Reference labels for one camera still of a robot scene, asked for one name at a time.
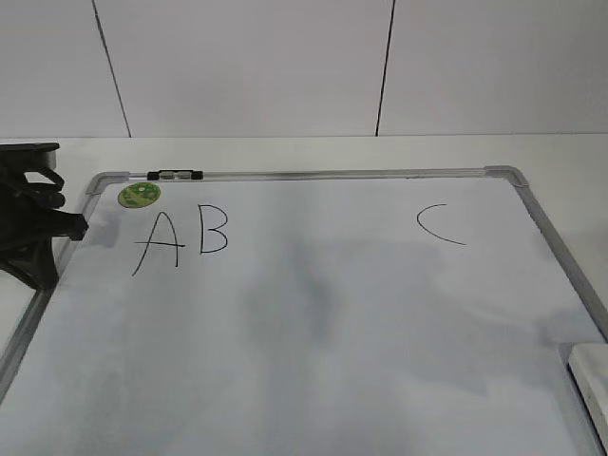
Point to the white board with silver frame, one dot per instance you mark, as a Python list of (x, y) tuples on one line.
[(332, 313)]

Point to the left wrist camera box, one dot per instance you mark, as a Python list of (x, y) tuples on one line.
[(29, 157)]

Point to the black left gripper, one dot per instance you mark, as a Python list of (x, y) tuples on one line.
[(31, 216)]

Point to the white whiteboard eraser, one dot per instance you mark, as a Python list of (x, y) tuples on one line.
[(588, 363)]

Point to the round green magnet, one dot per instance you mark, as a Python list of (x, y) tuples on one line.
[(139, 195)]

